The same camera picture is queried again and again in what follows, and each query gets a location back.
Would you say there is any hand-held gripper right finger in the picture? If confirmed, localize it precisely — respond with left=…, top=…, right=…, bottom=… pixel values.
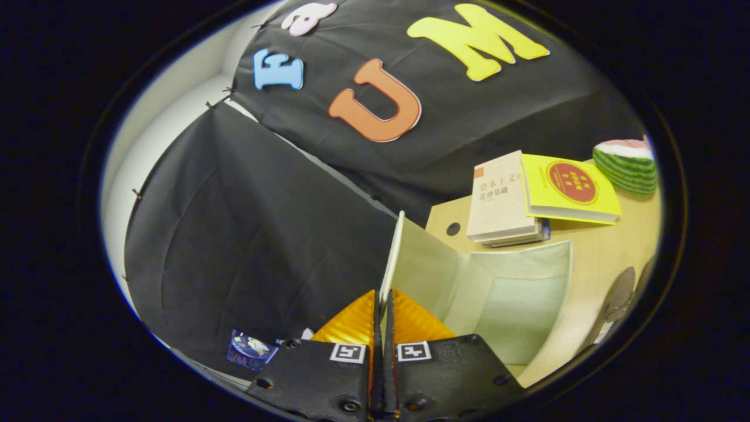
left=384, top=288, right=525, bottom=422

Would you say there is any beige book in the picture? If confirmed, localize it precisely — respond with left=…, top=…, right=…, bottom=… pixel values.
left=467, top=151, right=543, bottom=244

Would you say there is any watermelon slice plush toy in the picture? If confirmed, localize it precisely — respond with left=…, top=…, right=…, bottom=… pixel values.
left=593, top=139, right=658, bottom=196

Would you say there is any blue white printed packet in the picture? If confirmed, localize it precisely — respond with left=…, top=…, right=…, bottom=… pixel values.
left=227, top=329, right=279, bottom=371

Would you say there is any yellow book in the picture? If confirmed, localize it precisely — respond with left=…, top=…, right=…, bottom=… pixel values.
left=520, top=154, right=622, bottom=225

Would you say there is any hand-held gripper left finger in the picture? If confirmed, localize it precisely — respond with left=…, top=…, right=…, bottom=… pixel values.
left=246, top=290, right=385, bottom=422

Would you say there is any white fabric storage box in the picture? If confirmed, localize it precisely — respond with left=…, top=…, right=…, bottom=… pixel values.
left=378, top=211, right=574, bottom=389

